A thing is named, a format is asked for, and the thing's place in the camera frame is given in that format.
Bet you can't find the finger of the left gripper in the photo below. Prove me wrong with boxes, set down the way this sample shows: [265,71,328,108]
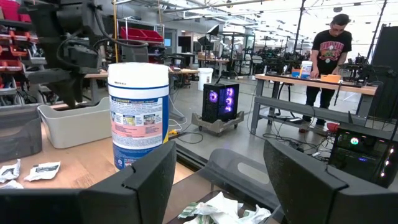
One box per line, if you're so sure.
[73,73,88,103]
[46,82,77,110]

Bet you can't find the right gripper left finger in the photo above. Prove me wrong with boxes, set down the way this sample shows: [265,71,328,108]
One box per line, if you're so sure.
[0,141,177,224]

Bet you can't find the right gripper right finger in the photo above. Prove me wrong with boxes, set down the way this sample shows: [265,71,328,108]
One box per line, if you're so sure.
[263,139,398,224]

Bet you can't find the white printed first aid packet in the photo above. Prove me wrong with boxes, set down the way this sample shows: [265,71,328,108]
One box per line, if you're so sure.
[0,179,24,190]
[0,159,22,184]
[24,161,62,182]

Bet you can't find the shelving with parts bins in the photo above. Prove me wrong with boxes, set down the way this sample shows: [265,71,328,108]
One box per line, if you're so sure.
[0,18,47,106]

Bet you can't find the white plastic bin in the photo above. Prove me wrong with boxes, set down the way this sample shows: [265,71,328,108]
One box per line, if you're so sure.
[37,96,112,149]

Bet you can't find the grey chair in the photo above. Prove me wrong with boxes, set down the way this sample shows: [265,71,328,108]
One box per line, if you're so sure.
[121,45,149,63]

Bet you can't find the Lysol wipes canister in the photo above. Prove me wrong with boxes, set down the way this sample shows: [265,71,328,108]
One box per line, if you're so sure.
[107,62,170,171]

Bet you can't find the black PC tower blue light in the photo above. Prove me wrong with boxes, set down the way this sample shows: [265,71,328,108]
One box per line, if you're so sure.
[328,123,398,189]

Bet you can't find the black power strip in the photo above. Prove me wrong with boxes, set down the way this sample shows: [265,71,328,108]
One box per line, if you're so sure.
[270,115,304,124]

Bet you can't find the crumpled white wipe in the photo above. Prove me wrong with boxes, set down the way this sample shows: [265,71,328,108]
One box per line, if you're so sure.
[177,191,272,224]

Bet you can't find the grey dolly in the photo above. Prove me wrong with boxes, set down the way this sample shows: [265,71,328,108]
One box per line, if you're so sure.
[191,111,245,137]

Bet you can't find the orange box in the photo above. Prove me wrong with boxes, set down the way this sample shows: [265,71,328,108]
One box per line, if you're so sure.
[320,73,342,84]

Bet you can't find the white bucket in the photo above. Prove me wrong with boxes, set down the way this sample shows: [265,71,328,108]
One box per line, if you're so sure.
[197,67,215,91]

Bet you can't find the white blue wipes tub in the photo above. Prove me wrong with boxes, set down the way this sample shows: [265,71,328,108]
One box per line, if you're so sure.
[300,60,313,80]

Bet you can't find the black PC tower RGB fans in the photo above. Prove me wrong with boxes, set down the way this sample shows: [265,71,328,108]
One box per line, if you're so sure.
[201,82,240,124]

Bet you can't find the black upright panel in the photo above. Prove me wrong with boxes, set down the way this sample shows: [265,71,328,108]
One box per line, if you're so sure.
[368,24,398,121]

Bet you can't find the person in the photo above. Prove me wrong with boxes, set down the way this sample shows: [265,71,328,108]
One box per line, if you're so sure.
[300,13,353,133]

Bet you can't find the black pole stand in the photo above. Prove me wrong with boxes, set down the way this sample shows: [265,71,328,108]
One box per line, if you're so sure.
[294,0,307,54]

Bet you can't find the black slanted pole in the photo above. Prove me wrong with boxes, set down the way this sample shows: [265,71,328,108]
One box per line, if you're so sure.
[366,0,389,60]

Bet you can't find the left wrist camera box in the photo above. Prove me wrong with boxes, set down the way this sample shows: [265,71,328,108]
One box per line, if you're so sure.
[67,43,100,69]

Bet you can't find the black floor cable bundle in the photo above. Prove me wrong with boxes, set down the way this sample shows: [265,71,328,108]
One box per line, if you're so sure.
[262,124,333,162]

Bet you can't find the black left camera cable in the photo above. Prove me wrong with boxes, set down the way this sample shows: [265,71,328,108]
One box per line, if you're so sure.
[55,6,149,68]

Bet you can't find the metal wire rack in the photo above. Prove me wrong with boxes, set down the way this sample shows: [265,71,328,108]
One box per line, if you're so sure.
[117,18,165,65]

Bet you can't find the wooden workbench grey frame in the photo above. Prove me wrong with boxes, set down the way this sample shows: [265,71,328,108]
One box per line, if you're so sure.
[250,73,379,136]

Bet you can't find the white floor cable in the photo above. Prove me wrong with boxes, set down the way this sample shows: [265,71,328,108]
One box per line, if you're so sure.
[169,96,188,131]

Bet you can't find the black station frame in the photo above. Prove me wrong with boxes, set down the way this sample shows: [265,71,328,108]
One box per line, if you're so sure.
[206,24,256,77]

